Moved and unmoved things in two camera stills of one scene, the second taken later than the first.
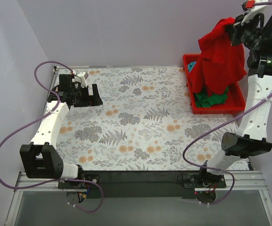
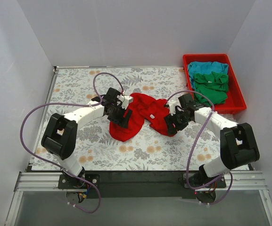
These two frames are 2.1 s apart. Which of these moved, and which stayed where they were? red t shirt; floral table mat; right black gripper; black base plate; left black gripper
Moved: left black gripper; red t shirt; right black gripper
Stayed: floral table mat; black base plate
